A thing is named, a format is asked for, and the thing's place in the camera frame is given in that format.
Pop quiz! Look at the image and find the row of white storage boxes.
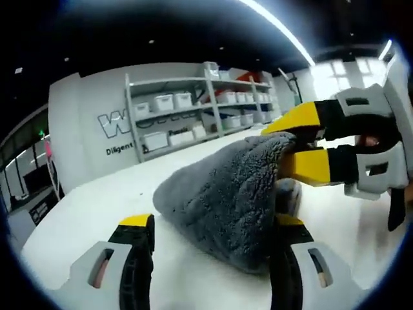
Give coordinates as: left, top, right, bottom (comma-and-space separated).
132, 66, 275, 148

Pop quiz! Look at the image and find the short ceiling strip light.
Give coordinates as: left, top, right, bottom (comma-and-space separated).
379, 39, 394, 61

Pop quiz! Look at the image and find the grey towel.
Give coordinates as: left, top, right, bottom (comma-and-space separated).
152, 131, 304, 275

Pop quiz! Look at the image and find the black pole stand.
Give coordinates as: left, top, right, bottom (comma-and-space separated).
277, 67, 303, 105

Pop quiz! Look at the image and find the grey metal shelf unit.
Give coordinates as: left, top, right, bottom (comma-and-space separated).
124, 61, 279, 164

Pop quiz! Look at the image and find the long ceiling strip light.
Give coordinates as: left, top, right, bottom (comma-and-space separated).
240, 0, 316, 65

